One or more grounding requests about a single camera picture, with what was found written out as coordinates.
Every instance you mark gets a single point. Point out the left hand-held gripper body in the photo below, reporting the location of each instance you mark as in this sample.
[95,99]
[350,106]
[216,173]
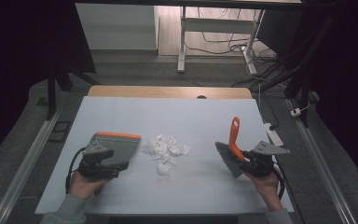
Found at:
[94,161]

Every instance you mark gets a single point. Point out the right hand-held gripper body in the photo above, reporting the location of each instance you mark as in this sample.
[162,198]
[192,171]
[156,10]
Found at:
[261,163]

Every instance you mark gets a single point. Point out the grey dustpan with orange edge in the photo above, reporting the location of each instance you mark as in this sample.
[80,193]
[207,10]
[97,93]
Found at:
[126,149]

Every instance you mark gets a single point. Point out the pile of white paper scraps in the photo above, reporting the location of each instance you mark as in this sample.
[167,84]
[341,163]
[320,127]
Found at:
[164,148]

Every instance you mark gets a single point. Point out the person's right hand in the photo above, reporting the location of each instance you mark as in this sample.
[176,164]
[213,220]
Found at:
[265,186]

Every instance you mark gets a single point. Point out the person's left hand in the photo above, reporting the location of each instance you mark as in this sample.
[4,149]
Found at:
[84,185]

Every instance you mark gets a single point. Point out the white power strip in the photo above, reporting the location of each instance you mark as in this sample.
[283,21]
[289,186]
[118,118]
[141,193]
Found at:
[274,136]

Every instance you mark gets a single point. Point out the black floor plate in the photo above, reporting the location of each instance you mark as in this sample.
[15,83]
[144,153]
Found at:
[59,131]

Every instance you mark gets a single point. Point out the small white connector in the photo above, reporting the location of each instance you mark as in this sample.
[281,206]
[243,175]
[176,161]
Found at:
[296,112]

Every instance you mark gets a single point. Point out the white table cover board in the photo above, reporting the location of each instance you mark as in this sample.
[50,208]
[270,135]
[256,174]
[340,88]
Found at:
[183,193]

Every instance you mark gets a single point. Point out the wooden table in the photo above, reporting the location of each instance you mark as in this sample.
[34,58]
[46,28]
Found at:
[152,91]

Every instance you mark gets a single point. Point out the black metal stand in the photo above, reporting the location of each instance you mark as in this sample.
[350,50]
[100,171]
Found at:
[51,93]
[304,90]

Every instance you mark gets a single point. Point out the dark curtain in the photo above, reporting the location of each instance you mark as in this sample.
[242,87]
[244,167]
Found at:
[12,62]
[348,77]

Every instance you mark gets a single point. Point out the white cabinet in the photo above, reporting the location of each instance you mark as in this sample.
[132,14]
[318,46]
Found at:
[115,28]

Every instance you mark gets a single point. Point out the aluminium rail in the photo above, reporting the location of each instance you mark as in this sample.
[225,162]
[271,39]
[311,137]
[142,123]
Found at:
[320,161]
[28,161]

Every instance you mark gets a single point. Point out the white desk frame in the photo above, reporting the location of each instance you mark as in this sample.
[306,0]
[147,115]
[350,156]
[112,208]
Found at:
[217,25]

